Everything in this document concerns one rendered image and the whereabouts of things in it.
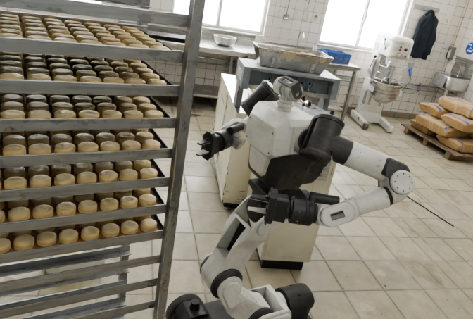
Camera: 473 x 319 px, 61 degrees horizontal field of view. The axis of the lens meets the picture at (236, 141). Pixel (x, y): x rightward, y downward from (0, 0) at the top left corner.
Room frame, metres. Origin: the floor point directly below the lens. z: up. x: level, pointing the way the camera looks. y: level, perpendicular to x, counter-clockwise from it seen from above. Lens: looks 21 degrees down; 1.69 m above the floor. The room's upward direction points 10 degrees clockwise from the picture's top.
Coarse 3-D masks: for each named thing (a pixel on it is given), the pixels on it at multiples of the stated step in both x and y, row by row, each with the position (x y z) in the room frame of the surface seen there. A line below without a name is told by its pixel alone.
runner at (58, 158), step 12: (0, 156) 0.82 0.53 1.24; (12, 156) 0.83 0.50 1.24; (24, 156) 0.85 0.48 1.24; (36, 156) 0.86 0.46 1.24; (48, 156) 0.87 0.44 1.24; (60, 156) 0.89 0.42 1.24; (72, 156) 0.90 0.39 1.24; (84, 156) 0.92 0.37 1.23; (96, 156) 0.93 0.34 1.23; (108, 156) 0.95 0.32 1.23; (120, 156) 0.96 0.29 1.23; (132, 156) 0.98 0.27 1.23; (144, 156) 1.00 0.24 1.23; (156, 156) 1.01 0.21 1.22; (168, 156) 1.03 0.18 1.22
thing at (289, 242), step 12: (324, 192) 2.24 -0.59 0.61; (276, 228) 2.19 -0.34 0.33; (288, 228) 2.21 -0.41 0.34; (300, 228) 2.22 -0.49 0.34; (312, 228) 2.24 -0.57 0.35; (276, 240) 2.20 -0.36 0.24; (288, 240) 2.21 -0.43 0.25; (300, 240) 2.23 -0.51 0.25; (312, 240) 2.24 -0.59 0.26; (264, 252) 2.19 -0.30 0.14; (276, 252) 2.20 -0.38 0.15; (288, 252) 2.22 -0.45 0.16; (300, 252) 2.23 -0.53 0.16; (264, 264) 2.22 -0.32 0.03; (276, 264) 2.24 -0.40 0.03; (288, 264) 2.25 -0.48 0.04; (300, 264) 2.27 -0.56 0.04
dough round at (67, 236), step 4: (60, 232) 0.95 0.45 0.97; (64, 232) 0.95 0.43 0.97; (68, 232) 0.95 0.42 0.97; (72, 232) 0.95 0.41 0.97; (76, 232) 0.96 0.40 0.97; (60, 236) 0.93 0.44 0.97; (64, 236) 0.93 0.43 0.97; (68, 236) 0.94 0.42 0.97; (72, 236) 0.94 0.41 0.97; (76, 236) 0.94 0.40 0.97; (60, 240) 0.93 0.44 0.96; (64, 240) 0.92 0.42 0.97; (68, 240) 0.92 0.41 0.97; (72, 240) 0.93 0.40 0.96; (76, 240) 0.94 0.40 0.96
